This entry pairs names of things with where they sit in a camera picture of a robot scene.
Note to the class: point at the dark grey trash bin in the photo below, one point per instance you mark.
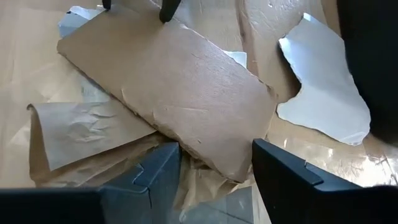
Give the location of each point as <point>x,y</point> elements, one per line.
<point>373,62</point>

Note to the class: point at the bluish white paper scrap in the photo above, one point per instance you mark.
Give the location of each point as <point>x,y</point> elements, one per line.
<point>77,20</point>

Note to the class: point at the white paper piece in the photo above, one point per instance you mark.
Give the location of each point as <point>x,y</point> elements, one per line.
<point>326,87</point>

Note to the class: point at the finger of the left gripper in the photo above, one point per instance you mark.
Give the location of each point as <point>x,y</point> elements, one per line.
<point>107,3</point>
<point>169,9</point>

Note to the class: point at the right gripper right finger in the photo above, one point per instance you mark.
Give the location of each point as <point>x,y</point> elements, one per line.
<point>286,193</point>

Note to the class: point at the brown cardboard piece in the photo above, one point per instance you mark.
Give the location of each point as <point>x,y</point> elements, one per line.
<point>174,93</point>

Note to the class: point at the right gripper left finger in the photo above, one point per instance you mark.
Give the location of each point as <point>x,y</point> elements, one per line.
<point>149,193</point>

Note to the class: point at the crumpled kraft paper sheet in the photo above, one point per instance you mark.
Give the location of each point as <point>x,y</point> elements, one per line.
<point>87,130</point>

